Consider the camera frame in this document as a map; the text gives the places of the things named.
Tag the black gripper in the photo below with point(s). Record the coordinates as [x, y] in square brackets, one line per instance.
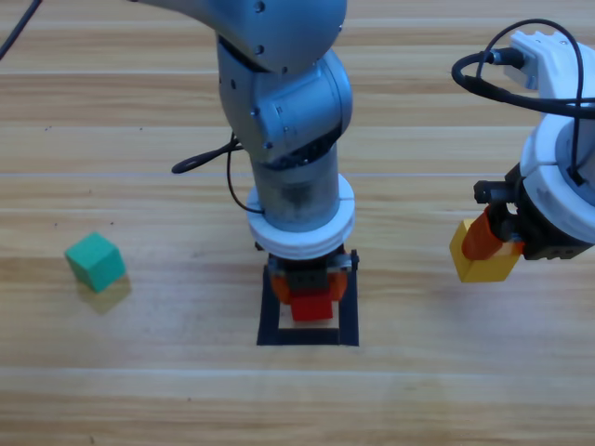
[539, 232]
[304, 279]

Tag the red cube block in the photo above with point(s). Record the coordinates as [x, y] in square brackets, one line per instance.
[311, 309]

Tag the yellow cube block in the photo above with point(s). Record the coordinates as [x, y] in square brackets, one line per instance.
[488, 271]

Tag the green cube block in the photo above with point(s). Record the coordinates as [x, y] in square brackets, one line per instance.
[95, 262]

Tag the black tape square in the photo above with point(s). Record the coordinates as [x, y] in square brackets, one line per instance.
[307, 337]

